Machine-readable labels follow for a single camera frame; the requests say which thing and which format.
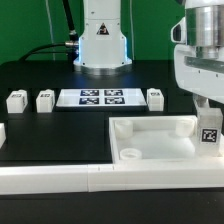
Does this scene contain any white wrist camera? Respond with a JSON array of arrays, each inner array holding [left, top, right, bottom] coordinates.
[[170, 18, 186, 44]]

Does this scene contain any white front obstacle bar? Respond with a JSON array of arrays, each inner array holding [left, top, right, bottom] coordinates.
[[0, 159, 224, 195]]

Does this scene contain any white square tabletop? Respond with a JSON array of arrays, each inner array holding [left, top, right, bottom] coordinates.
[[109, 116, 224, 164]]

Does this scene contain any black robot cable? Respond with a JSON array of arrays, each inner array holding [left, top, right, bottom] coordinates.
[[18, 0, 80, 62]]

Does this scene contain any white obstacle bar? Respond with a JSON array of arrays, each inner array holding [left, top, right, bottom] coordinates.
[[0, 159, 224, 195], [0, 123, 6, 149]]

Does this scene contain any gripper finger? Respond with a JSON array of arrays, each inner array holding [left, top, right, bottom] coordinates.
[[193, 94, 210, 110]]

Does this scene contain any white left obstacle bar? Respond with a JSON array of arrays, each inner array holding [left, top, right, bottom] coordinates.
[[0, 123, 6, 149]]

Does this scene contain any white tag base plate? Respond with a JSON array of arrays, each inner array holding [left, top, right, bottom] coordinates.
[[56, 88, 146, 108]]

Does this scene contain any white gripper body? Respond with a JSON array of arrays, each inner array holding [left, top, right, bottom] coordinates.
[[174, 44, 224, 104]]

